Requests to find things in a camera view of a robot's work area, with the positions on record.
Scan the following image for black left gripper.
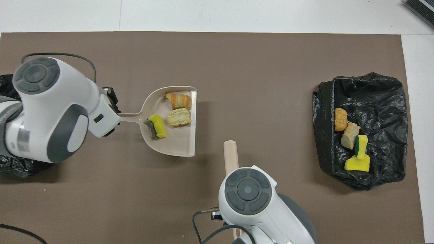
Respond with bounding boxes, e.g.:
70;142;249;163
101;86;122;137

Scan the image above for yellow green sponge piece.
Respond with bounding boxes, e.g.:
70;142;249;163
354;135;369;160
147;114;167;139
344;155;371;172

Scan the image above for beige handled brush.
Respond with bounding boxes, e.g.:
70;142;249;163
223;140;240;238

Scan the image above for beige bread chunk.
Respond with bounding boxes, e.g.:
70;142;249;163
341;122;361;150
165;93;192;110
167;108;192;127

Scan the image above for beige plastic dustpan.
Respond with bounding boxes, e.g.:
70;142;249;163
117;86;197;157

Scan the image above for brown bread roll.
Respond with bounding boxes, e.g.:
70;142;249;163
334;108;348;132

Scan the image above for black bag lined bin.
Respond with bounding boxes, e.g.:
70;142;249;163
312;72;408;191
0;74;65;179

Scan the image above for brown table mat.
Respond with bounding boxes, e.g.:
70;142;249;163
0;31;426;244

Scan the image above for black ribbed device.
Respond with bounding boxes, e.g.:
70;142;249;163
403;0;434;29

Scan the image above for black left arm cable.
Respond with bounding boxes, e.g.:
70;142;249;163
21;52;97;84

